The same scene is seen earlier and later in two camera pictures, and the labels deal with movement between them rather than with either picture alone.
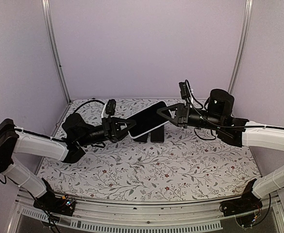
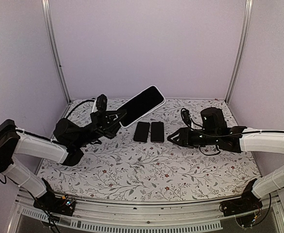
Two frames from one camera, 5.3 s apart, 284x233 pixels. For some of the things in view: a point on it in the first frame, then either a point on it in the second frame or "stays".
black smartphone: (157, 135) stays
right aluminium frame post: (247, 14) stays
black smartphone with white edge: (147, 120) to (146, 102)
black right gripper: (181, 114) to (184, 133)
